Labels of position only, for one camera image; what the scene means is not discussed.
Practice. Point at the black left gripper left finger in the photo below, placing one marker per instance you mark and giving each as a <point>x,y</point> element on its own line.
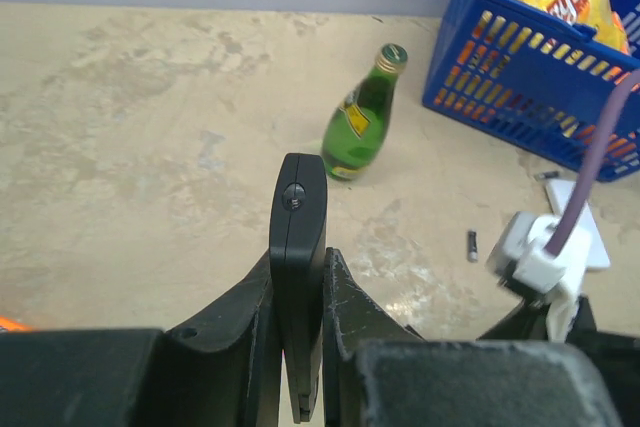
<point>221,367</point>

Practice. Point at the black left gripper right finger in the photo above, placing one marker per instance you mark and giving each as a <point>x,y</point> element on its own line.
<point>376,373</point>

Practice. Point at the aaa battery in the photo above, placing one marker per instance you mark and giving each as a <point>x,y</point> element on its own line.
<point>546,175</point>
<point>472,249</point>

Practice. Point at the black remote control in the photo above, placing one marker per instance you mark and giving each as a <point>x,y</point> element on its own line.
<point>297,244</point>

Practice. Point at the white rectangular box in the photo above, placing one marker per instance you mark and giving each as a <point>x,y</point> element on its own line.
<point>558,193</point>

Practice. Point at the green glass bottle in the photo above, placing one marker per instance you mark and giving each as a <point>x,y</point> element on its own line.
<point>358,127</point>

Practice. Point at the blue plastic shopping basket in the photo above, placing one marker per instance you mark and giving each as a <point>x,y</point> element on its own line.
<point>520,75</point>

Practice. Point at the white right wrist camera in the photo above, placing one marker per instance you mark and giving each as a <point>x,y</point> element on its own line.
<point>523,265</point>

